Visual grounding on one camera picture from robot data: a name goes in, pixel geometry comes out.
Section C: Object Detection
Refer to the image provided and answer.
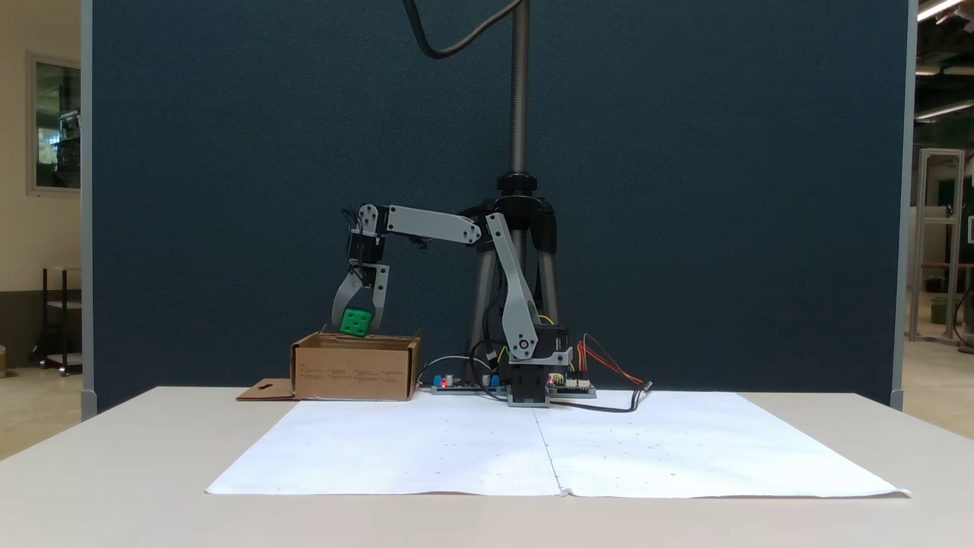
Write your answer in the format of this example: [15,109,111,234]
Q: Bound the grey ridged fixed gripper finger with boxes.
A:
[331,272,367,331]

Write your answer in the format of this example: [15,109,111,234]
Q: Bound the motor controller circuit board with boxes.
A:
[548,373,597,399]

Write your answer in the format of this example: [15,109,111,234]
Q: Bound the grey usb cable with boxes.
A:
[416,352,495,386]

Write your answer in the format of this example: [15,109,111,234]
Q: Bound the blue power converter board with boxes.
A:
[431,371,508,396]

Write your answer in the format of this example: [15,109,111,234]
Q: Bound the red and orange wires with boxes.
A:
[576,333,648,388]

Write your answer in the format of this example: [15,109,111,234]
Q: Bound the ceiling strip light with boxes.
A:
[916,0,965,23]

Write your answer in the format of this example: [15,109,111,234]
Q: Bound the grey straight moving gripper finger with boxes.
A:
[370,264,391,336]

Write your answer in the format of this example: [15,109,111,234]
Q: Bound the aluminium profile frame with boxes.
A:
[907,148,968,346]

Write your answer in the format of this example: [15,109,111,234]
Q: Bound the white paper sheet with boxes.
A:
[205,391,912,500]

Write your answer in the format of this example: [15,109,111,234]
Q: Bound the dark blue partition panel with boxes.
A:
[81,0,918,421]

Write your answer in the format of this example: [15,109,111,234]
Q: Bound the framed wall window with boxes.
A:
[27,51,81,198]

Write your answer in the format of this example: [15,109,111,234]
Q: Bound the black metal cart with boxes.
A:
[30,266,82,378]

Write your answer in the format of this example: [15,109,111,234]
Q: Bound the thick black camera cable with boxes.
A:
[403,0,528,61]

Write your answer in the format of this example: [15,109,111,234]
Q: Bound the black cable with white connector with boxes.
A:
[548,382,654,414]

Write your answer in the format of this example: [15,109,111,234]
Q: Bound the black and silver tripod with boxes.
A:
[455,0,565,385]

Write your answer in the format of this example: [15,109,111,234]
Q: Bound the brown cardboard box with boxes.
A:
[236,325,423,403]

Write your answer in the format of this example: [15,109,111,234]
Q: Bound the black power cable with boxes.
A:
[468,338,509,403]

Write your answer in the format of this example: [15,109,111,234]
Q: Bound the green die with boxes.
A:
[339,307,374,339]

